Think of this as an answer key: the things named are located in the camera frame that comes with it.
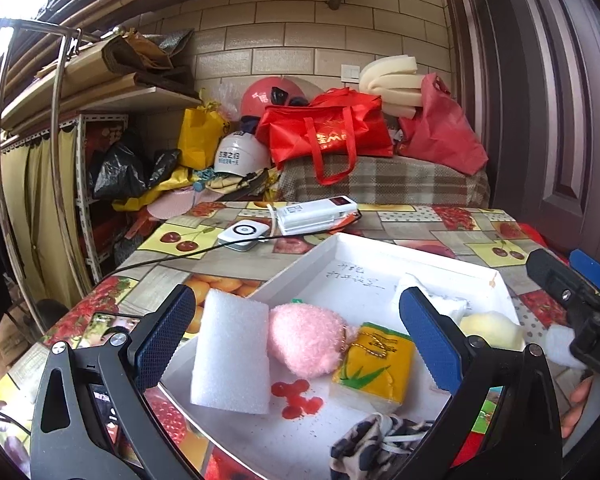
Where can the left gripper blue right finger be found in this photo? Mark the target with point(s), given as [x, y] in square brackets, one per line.
[439, 341]

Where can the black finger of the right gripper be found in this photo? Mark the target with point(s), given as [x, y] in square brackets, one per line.
[566, 286]

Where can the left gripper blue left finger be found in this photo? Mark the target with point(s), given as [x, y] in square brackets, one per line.
[158, 334]

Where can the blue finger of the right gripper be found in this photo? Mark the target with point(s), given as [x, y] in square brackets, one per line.
[585, 265]

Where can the white sock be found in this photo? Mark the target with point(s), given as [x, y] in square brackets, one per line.
[452, 307]

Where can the pink fuzzy plush ball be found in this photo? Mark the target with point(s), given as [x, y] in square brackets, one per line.
[309, 340]

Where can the right hand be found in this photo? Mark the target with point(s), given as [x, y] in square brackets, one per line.
[577, 399]

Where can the yellow green tissue pack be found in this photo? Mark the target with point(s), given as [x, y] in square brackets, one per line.
[374, 374]

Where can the red bag beside table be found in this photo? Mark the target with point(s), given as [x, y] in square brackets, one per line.
[533, 234]

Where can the white foam block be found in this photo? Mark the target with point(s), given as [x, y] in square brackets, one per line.
[231, 370]

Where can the smartphone with lit screen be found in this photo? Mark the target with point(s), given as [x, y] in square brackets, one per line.
[104, 337]

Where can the white cardboard box tray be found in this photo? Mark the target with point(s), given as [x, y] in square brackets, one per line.
[355, 278]

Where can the black white patterned cloth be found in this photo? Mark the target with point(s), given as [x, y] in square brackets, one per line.
[371, 446]

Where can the black plastic bag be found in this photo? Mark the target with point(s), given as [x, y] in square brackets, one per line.
[126, 171]

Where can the plaid covered furniture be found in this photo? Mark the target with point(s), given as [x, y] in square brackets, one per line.
[387, 181]

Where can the white power bank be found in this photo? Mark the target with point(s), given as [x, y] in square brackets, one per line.
[315, 216]

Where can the white helmet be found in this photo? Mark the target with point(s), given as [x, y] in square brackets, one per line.
[239, 154]

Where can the red plastic bag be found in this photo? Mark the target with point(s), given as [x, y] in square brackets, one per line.
[440, 132]

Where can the yellow curtain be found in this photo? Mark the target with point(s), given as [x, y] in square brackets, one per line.
[28, 187]

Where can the yellow gift bag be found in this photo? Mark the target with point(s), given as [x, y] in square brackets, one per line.
[202, 129]

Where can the dark purple door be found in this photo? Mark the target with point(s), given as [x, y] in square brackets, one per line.
[528, 77]

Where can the large red tote bag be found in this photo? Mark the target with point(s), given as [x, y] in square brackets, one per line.
[334, 130]

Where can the cream foam roll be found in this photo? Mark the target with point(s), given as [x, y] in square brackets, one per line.
[396, 81]

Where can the wooden shelf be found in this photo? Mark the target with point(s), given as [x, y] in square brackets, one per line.
[85, 80]

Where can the brown paper bags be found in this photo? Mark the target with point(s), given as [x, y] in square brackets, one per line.
[152, 59]

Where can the white round wireless charger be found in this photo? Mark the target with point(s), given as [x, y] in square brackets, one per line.
[243, 235]

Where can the wall switch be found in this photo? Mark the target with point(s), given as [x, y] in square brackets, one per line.
[350, 74]

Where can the metal rack frame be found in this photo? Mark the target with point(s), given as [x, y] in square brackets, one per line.
[46, 312]

